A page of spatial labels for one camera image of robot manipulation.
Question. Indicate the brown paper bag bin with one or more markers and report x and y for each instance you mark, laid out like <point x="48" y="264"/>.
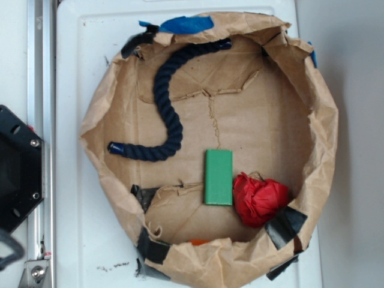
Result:
<point x="263" y="99"/>

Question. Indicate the green rectangular block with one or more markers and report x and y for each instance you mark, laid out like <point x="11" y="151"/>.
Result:
<point x="218" y="177"/>

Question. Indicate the red crumpled cloth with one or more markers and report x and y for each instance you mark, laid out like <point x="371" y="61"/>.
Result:
<point x="258" y="200"/>

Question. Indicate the orange object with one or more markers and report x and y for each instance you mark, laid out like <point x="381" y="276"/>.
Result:
<point x="198" y="242"/>

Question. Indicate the white tray board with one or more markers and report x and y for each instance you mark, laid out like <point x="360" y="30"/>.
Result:
<point x="92" y="250"/>

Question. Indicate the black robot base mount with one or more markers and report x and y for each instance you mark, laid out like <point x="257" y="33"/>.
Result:
<point x="21" y="170"/>

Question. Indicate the aluminium extrusion rail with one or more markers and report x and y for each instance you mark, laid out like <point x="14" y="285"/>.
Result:
<point x="41" y="116"/>

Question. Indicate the metal corner bracket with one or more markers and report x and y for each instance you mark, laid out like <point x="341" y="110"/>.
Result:
<point x="36" y="274"/>

